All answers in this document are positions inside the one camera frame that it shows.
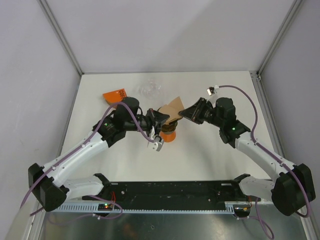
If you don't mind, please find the brown paper coffee filter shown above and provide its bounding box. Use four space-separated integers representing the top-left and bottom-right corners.
158 96 185 125

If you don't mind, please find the orange glass carafe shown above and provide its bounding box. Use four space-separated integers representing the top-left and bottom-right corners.
159 131 176 143

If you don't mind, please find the orange coffee filter box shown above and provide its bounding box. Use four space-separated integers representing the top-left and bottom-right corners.
102 88 127 106

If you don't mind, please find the dark green dripper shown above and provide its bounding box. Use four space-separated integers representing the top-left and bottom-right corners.
161 120 178 134

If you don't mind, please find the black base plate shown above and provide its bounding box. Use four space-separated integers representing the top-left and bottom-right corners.
97 180 256 210

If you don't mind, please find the grey cable duct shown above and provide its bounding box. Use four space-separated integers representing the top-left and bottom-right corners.
53 201 249 214

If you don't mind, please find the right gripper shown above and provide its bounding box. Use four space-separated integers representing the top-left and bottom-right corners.
178 97 225 128

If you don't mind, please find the clear glass dripper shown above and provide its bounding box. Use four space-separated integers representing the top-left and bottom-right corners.
138 78 162 100

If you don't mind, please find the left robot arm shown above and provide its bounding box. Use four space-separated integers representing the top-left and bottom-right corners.
28 97 170 212

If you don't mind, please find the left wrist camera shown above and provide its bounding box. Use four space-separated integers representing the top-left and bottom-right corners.
147 135 164 152

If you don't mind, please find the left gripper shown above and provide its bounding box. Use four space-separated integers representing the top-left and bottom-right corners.
124 108 170 140

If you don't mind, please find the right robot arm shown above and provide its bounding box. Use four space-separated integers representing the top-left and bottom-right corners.
179 97 316 216

